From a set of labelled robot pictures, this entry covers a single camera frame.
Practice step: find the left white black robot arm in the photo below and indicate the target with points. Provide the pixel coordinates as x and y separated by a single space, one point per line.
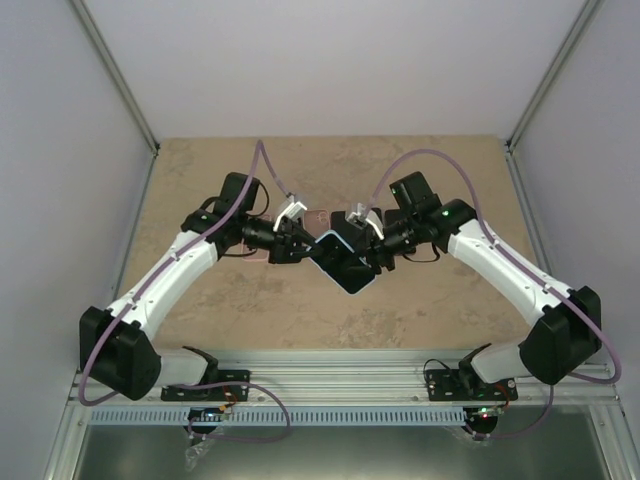
116 347

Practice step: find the black smartphone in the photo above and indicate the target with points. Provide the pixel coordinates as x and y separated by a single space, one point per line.
350 233

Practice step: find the right small circuit board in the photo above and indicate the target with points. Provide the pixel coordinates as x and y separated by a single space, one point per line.
487 412

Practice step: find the right aluminium corner post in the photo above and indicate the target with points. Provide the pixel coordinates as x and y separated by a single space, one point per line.
568 45

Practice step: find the small circuit board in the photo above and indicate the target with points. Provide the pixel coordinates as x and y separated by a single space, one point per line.
207 415
487 412

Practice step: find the aluminium corner post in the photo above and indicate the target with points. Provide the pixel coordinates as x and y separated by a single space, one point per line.
568 45
104 54

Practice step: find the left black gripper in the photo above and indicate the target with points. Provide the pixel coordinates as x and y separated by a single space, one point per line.
284 246

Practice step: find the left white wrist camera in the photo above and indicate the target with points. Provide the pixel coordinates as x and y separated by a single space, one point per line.
293 208

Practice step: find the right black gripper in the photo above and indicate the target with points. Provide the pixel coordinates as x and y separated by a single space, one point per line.
377 255

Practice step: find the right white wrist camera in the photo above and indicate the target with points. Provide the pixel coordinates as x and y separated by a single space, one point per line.
363 216

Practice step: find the left small circuit board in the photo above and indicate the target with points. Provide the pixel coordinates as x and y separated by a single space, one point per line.
207 415

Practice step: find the phone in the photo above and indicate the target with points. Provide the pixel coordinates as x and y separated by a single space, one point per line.
391 216
337 255

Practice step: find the left aluminium corner post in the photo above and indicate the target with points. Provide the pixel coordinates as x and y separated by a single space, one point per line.
104 54

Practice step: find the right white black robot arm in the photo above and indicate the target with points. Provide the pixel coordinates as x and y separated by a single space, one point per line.
564 323

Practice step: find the clear plastic bag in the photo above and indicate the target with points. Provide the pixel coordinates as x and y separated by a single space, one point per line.
197 448

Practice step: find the light pink phone case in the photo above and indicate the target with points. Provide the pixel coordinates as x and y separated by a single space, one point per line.
316 223

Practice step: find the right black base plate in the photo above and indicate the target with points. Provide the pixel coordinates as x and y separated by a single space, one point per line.
448 385

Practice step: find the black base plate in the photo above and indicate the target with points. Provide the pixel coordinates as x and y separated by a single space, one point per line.
224 394
448 385

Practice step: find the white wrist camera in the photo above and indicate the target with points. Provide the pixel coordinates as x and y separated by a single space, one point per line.
293 208
363 216

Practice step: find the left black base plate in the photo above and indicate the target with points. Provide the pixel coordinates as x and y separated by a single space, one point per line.
224 394

